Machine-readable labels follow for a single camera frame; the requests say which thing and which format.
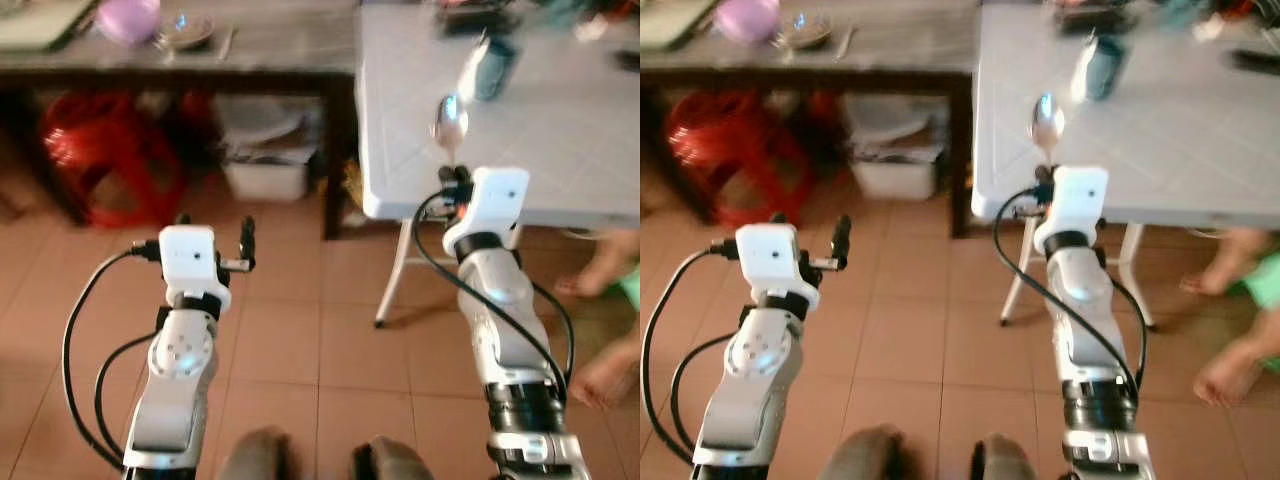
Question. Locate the metal spoon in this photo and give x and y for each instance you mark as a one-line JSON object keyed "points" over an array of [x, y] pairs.
{"points": [[449, 122], [1047, 120]]}

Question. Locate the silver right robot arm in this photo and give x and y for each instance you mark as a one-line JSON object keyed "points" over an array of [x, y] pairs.
{"points": [[505, 320], [1090, 320]]}

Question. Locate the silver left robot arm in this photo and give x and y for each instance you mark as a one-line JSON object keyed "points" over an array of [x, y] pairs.
{"points": [[180, 360], [755, 365]]}

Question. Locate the red plastic stool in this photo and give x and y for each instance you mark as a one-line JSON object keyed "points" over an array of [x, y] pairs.
{"points": [[735, 150], [110, 150]]}

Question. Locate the white plastic bin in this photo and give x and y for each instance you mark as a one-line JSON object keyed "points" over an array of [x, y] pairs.
{"points": [[895, 150], [265, 150]]}

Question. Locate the dark teal cup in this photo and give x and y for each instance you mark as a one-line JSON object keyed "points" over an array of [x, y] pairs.
{"points": [[490, 68], [1100, 66]]}

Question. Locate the white folding table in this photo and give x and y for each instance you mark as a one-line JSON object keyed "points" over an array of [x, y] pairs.
{"points": [[560, 130], [1170, 130]]}

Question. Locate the person's bare foot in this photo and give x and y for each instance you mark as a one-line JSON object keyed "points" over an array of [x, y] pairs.
{"points": [[1225, 262], [1235, 372], [608, 375], [600, 265]]}

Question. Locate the green garment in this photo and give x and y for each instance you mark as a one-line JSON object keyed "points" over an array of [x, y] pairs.
{"points": [[1262, 305], [630, 288]]}

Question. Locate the dark flat dish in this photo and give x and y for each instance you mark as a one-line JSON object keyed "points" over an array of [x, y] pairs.
{"points": [[1092, 14]]}

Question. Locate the small metal utensil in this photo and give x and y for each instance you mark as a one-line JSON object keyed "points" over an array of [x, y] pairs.
{"points": [[846, 42], [226, 42]]}

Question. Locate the dark wooden table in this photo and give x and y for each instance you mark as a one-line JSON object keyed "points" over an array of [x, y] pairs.
{"points": [[270, 58], [900, 58]]}

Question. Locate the clear glass dish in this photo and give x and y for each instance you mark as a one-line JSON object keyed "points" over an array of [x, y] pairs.
{"points": [[808, 30], [188, 32]]}

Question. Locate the grey left robot leg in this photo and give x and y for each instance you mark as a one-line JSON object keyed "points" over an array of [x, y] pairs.
{"points": [[870, 456], [258, 458]]}

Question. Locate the grey robot leg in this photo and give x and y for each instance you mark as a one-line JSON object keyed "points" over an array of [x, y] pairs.
{"points": [[870, 456], [1005, 460], [390, 462], [258, 458]]}

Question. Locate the purple bowl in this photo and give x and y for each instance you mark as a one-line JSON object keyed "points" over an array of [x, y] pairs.
{"points": [[748, 18], [128, 20]]}

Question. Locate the pale green tray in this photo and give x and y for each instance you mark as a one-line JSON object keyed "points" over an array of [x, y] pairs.
{"points": [[668, 20], [40, 22]]}

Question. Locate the grey right robot leg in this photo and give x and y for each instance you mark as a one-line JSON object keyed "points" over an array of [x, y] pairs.
{"points": [[390, 462], [1005, 460]]}

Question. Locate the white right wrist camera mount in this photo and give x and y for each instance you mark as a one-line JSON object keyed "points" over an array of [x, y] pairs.
{"points": [[1078, 205], [492, 205]]}

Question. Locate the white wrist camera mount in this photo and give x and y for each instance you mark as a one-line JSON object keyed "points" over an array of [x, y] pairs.
{"points": [[1078, 205], [190, 260], [768, 258], [492, 205]]}

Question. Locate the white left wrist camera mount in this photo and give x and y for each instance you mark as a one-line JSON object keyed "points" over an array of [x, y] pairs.
{"points": [[768, 258], [190, 260]]}

